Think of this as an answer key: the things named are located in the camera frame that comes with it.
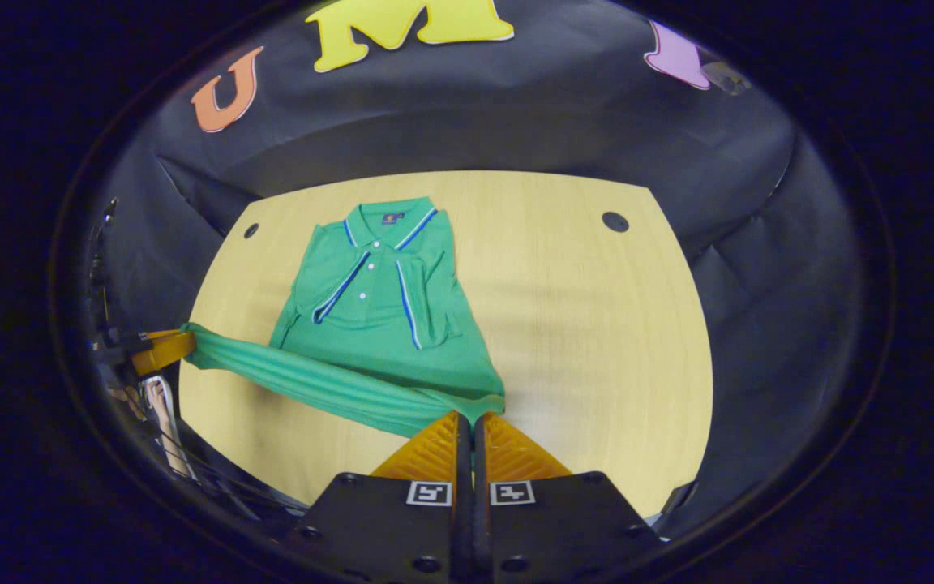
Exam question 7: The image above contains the green polo T-shirt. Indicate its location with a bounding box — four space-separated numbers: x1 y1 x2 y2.
179 196 507 440

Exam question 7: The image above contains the black backdrop cloth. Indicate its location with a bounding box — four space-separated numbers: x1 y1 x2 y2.
86 0 865 536

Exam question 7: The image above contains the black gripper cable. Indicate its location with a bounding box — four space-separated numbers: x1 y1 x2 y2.
139 406 310 520

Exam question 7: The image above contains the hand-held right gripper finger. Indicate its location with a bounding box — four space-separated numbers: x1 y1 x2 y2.
473 412 662 583
285 410 473 583

